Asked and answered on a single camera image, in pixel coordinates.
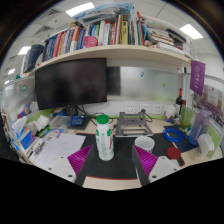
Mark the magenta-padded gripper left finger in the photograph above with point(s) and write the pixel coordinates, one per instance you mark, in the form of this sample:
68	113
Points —
63	166

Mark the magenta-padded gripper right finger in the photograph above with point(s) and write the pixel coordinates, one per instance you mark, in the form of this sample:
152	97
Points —
161	166

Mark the white green-capped drink bottle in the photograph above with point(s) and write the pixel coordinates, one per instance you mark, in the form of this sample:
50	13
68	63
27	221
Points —
105	143

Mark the large purple water bottle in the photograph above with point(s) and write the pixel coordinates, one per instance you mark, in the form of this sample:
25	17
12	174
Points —
198	128

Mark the flat round red coaster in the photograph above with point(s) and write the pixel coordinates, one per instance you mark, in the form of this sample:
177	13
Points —
173	153

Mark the white paper sheet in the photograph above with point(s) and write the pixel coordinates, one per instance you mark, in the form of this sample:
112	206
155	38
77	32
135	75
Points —
60	148

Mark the black white checkered mug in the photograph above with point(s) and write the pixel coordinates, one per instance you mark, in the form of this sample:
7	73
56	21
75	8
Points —
144	143

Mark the black desk mat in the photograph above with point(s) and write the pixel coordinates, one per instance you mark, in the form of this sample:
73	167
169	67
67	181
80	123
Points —
123	160

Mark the clear plastic box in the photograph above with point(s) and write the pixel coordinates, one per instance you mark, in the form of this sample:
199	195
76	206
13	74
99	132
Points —
60	122

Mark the blue tissue box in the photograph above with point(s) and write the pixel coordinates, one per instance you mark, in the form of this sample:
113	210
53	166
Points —
25	138

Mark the grey metal laptop stand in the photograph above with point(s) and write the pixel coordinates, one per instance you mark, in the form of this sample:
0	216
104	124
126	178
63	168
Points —
133	128

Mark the small blue device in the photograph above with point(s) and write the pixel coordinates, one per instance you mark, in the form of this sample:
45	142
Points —
77	120

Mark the white tissue pack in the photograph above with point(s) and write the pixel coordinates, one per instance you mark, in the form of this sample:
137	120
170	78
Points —
205	145

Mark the white jar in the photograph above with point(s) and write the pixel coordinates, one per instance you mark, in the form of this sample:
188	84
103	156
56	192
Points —
170	112

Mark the dark wine bottle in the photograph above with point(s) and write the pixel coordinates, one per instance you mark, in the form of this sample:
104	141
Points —
179	101

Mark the group photo poster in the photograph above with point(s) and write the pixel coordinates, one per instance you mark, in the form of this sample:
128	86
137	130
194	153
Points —
213	103

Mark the black computer monitor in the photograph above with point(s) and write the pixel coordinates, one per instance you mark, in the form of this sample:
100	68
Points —
70	83

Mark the purple hanging banner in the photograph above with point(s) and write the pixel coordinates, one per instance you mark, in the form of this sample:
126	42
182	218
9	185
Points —
197	76

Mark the ceiling light panels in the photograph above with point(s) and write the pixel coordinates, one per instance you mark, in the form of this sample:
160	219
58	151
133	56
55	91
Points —
80	9

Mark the white wall socket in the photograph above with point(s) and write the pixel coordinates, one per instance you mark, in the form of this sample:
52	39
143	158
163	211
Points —
157	108
146	106
130	108

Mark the wall shelf with books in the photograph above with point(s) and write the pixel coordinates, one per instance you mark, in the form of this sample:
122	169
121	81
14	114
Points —
116	51

